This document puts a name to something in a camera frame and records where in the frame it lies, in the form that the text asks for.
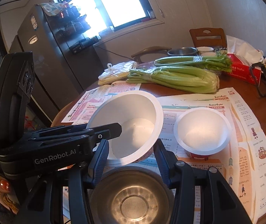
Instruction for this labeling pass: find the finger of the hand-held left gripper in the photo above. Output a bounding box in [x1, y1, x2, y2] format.
[29, 124, 95, 136]
[26, 122, 122, 146]

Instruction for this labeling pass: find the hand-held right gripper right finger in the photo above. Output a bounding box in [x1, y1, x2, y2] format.
[154, 143, 250, 224]

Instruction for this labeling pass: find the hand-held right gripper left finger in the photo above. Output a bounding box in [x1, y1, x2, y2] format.
[18, 139, 110, 224]

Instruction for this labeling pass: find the large white paper bowl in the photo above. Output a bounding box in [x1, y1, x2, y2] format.
[86, 91, 164, 167]

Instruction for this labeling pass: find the deep steel bowl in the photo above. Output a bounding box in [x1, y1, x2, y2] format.
[89, 166, 178, 224]

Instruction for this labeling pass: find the person's left hand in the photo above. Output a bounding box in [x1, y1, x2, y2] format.
[0, 174, 15, 201]

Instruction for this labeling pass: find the pink-headed newspaper sheet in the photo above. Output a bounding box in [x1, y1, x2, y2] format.
[61, 80, 143, 125]

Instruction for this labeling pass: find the small white paper bowl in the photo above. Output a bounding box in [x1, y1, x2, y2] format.
[173, 107, 232, 160]

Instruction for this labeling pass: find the plastic bag of food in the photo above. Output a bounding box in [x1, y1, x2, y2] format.
[98, 61, 139, 85]

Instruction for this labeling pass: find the grey refrigerator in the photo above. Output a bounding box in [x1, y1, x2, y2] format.
[8, 3, 104, 122]

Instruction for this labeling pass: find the large newspaper sheet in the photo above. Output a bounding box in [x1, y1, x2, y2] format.
[147, 87, 266, 224]

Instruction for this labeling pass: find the thick celery bundle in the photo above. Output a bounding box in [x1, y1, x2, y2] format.
[126, 65, 220, 94]

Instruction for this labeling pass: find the curved-back wooden chair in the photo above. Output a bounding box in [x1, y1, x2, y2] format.
[131, 46, 172, 62]

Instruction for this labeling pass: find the black hanging spice rack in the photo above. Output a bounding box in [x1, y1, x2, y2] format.
[61, 3, 101, 53]

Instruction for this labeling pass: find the steel bowl with straight sides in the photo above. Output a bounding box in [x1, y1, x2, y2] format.
[167, 47, 198, 56]

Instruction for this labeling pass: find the thin celery bundle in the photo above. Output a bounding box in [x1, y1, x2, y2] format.
[154, 55, 233, 73]

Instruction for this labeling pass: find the red tissue box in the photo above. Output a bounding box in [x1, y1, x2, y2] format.
[222, 54, 263, 85]

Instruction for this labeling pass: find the white ceramic bowl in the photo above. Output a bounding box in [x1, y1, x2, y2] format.
[197, 46, 215, 56]

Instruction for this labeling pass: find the square-back wooden chair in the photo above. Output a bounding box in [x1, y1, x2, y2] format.
[189, 27, 228, 50]

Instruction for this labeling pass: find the blue patterned bowl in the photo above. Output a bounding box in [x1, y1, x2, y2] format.
[214, 47, 228, 57]

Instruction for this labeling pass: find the window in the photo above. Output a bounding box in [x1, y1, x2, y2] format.
[52, 0, 165, 32]

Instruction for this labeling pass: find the crumpled white plastic bag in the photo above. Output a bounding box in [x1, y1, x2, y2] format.
[226, 35, 264, 67]

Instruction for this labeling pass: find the black cable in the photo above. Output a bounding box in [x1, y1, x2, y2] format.
[93, 45, 134, 59]

